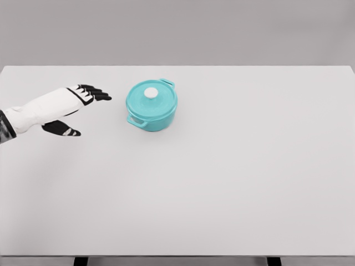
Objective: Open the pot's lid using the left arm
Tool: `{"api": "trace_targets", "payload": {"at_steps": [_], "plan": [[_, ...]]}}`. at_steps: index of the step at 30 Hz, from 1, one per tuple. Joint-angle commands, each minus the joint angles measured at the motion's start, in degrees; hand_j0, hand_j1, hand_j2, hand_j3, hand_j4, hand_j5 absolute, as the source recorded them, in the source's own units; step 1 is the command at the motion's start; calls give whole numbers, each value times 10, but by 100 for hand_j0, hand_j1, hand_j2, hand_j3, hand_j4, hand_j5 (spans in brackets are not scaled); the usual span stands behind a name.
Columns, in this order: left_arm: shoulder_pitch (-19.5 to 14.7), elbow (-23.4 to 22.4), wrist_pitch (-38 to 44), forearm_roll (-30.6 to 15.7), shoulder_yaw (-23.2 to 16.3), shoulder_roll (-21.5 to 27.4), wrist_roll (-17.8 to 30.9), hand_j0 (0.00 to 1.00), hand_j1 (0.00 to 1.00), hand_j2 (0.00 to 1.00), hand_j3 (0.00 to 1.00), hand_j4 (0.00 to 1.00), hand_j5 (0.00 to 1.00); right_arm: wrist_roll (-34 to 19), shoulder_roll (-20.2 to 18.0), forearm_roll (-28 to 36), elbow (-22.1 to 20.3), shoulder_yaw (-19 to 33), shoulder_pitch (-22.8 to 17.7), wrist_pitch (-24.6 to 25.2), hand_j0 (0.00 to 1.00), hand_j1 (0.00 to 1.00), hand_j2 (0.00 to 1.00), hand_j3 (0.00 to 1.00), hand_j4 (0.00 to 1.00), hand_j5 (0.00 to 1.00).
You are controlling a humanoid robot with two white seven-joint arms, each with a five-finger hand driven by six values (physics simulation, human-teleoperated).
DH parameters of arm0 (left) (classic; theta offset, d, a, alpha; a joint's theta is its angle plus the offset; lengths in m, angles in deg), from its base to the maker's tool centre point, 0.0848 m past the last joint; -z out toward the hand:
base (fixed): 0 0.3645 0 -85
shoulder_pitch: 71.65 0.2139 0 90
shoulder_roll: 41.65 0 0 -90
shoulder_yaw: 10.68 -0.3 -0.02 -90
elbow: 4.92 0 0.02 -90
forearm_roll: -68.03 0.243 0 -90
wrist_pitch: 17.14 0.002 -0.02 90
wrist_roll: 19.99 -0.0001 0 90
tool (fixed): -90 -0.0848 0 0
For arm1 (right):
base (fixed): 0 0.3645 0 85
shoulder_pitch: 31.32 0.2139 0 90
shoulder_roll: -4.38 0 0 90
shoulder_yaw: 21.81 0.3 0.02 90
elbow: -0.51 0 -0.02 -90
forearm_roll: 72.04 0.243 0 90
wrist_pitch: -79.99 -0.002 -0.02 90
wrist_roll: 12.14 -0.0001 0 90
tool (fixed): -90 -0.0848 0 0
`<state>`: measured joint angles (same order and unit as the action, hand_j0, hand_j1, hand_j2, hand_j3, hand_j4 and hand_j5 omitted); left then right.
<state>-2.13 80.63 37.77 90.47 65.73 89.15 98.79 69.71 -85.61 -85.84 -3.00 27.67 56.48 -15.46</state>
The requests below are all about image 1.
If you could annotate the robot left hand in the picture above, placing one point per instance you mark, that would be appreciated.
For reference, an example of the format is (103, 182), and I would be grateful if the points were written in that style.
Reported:
(61, 101)

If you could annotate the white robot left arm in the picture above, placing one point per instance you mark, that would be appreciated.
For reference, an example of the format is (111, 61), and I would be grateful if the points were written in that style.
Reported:
(23, 117)

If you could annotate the turquoise pot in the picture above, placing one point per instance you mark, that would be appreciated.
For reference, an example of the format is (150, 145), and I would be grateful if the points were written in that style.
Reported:
(155, 120)

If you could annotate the turquoise lid with white knob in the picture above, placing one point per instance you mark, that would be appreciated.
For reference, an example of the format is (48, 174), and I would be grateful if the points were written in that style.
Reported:
(151, 99)

